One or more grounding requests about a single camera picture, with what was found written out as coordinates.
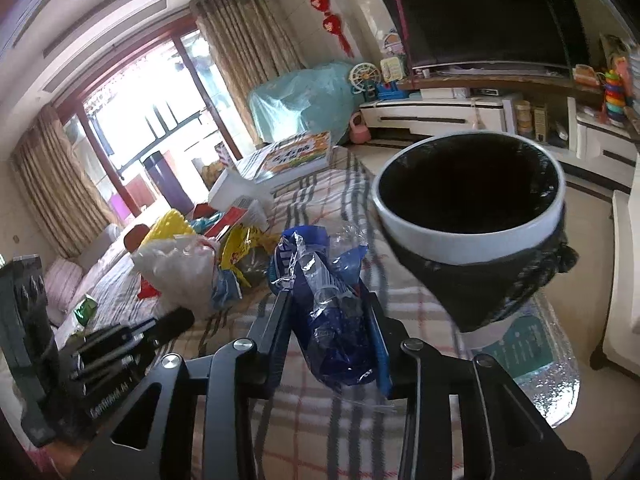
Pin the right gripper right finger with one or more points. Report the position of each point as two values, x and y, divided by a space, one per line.
503 434

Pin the blue plastic wrapper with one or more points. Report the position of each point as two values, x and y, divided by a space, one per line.
332 312

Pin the yellow snack bag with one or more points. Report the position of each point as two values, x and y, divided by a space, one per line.
247 253

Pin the white trash bin black liner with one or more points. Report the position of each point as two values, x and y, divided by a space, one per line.
478 217

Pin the white plastic bag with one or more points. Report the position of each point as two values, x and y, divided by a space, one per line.
183 269

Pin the beige left curtain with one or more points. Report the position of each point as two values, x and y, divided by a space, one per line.
67 206

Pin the beige curtain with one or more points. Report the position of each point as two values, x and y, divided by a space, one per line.
67 206
251 43

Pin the yellow ridged plastic piece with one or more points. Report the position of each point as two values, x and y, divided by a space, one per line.
170 225

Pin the plaid tablecloth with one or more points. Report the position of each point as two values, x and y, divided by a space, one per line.
478 218

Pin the purple thermos cup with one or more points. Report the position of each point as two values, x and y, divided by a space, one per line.
156 165

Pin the white tissue box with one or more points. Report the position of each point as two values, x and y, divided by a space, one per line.
230 186

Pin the orange children's book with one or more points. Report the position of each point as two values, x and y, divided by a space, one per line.
295 157

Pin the white TV cabinet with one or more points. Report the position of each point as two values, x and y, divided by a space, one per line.
603 154

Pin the pink kettlebell toy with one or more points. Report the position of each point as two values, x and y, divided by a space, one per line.
359 132

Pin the teal covered furniture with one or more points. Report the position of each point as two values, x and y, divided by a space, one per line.
313 100

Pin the toy ferris wheel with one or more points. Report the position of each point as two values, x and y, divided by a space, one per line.
364 79

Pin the toy telephone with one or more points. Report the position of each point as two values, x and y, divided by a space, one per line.
392 69

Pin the beige right curtain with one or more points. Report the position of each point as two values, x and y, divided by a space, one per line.
251 43

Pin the black television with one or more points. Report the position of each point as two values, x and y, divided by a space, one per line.
463 32

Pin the red hanging decoration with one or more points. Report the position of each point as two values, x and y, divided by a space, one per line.
333 25

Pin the rainbow ring stacker toy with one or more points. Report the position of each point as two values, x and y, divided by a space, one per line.
614 97

